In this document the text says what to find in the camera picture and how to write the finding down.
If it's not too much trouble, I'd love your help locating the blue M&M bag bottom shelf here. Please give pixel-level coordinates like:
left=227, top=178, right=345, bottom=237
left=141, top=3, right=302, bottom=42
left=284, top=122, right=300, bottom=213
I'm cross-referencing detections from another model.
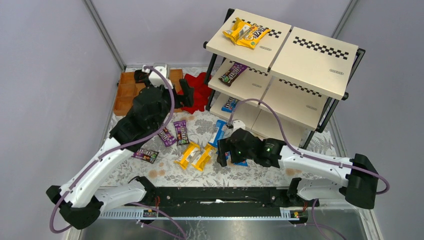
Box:
left=221, top=97, right=239, bottom=113

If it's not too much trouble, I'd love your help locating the wooden compartment tray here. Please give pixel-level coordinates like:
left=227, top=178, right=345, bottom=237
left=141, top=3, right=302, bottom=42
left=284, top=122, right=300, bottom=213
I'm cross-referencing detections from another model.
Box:
left=113, top=69, right=183, bottom=116

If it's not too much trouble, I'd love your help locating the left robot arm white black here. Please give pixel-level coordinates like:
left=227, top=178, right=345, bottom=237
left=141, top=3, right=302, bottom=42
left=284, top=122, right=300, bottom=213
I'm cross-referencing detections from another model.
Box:
left=46, top=79, right=195, bottom=234

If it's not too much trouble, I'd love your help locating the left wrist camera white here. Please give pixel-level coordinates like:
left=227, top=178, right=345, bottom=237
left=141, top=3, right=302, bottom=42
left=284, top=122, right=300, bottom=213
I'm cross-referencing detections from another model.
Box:
left=141, top=62, right=172, bottom=89

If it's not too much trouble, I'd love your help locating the floral tablecloth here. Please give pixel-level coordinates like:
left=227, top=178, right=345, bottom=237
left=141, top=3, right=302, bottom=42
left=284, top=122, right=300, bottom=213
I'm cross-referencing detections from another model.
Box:
left=99, top=66, right=345, bottom=188

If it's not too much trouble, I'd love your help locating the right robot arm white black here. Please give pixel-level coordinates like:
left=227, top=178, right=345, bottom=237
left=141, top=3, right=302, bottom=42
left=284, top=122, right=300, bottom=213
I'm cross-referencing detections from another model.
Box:
left=216, top=128, right=378, bottom=210

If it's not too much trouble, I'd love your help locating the brown M&M bag on shelf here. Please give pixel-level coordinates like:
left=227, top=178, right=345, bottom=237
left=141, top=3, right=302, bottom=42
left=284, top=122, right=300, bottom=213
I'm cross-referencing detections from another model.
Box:
left=218, top=62, right=248, bottom=87

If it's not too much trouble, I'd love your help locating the purple candy bag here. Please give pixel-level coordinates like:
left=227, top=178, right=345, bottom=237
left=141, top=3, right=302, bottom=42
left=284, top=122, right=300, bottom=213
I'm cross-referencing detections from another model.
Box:
left=157, top=127, right=177, bottom=147
left=173, top=120, right=190, bottom=146

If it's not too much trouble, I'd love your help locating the yellow candy bag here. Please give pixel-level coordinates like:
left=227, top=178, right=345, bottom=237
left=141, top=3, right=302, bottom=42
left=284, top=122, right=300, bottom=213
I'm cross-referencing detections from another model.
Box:
left=191, top=143, right=217, bottom=172
left=222, top=21, right=252, bottom=44
left=174, top=142, right=201, bottom=170

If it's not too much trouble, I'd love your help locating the cream three-tier shelf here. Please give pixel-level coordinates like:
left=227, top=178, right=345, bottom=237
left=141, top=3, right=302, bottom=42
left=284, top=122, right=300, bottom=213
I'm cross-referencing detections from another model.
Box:
left=203, top=8, right=365, bottom=148

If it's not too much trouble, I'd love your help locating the light blue candy bag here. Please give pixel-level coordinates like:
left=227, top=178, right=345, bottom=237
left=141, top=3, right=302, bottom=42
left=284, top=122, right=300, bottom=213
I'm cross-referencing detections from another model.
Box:
left=208, top=119, right=228, bottom=148

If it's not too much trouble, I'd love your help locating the brown M&M bag on table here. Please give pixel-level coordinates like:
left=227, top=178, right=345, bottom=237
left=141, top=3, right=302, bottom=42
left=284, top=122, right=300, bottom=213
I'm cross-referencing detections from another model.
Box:
left=132, top=148, right=159, bottom=164

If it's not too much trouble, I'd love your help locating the red cloth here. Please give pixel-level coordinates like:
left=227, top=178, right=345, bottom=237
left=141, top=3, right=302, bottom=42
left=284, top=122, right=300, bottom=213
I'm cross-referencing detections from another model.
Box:
left=181, top=72, right=212, bottom=114

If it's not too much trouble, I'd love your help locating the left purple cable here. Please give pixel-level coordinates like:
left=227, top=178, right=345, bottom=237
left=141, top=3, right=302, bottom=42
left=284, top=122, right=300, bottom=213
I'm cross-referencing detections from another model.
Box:
left=49, top=65, right=176, bottom=234

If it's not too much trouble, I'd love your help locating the blue M&M bag moved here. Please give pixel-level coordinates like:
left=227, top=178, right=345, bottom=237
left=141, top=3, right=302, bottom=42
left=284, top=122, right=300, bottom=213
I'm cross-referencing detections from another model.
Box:
left=225, top=152, right=248, bottom=167

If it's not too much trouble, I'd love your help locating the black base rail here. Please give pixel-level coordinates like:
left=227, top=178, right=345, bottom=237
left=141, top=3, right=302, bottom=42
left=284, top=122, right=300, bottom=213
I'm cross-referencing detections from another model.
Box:
left=130, top=176, right=313, bottom=218

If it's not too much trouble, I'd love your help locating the purple candy bag left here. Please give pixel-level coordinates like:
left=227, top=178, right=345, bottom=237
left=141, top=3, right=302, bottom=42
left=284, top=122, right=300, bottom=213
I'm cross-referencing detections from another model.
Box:
left=157, top=127, right=177, bottom=147

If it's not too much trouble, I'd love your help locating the yellow M&M bag on shelf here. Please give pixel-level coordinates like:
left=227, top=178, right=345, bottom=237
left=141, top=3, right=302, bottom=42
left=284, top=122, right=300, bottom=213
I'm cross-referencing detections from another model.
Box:
left=235, top=24, right=271, bottom=50

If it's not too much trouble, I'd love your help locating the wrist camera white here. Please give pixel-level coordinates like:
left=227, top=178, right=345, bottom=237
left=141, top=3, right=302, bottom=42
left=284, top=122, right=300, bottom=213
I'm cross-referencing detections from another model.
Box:
left=141, top=62, right=172, bottom=89
left=227, top=119, right=246, bottom=131

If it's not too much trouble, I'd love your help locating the purple candy bag right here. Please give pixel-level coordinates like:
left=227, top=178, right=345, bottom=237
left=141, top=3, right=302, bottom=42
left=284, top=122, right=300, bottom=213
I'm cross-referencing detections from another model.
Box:
left=173, top=120, right=190, bottom=146

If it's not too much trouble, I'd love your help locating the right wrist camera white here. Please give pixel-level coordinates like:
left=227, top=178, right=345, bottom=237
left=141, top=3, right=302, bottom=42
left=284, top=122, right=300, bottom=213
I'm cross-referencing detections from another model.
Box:
left=227, top=119, right=246, bottom=131

